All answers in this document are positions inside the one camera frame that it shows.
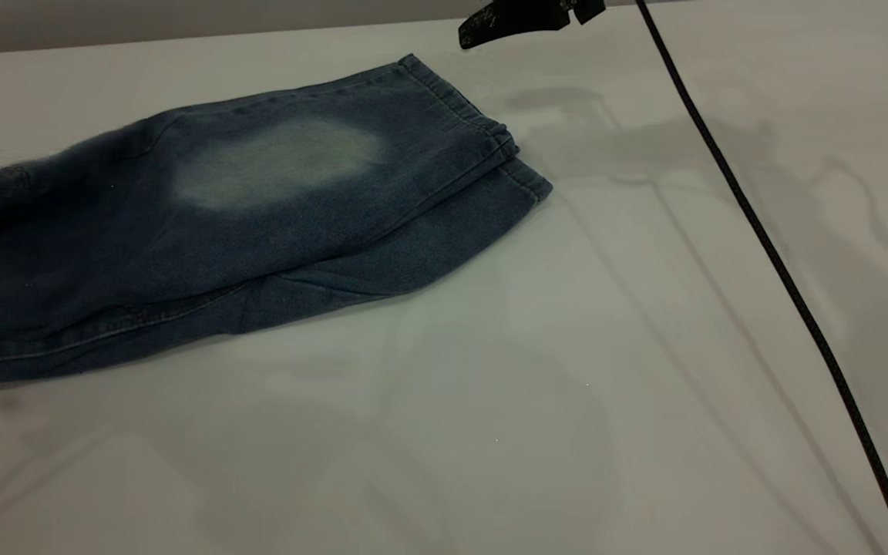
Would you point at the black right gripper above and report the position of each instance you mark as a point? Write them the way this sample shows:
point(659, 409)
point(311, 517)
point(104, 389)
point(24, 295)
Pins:
point(589, 8)

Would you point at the blue denim jeans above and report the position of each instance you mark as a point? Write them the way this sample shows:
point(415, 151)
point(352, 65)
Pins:
point(182, 231)

